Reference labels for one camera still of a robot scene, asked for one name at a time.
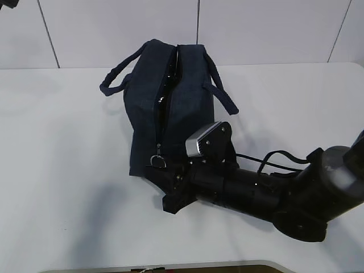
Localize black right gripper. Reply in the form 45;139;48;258
144;160;228;214

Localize navy blue lunch bag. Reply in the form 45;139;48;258
100;39;239;177

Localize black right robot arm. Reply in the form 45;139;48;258
145;123;363;242

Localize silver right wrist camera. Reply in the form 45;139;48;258
185;121;232;162

